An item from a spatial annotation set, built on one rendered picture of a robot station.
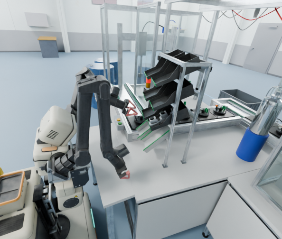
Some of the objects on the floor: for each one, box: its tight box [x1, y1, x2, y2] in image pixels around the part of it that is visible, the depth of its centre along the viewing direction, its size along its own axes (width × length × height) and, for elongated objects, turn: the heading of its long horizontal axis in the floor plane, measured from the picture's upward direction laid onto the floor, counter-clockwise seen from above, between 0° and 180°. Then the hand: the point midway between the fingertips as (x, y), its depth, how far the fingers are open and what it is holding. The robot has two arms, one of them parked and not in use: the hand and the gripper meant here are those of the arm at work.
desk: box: [38, 37, 59, 58], centre depth 875 cm, size 82×160×86 cm, turn 19°
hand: (135, 110), depth 110 cm, fingers open, 9 cm apart
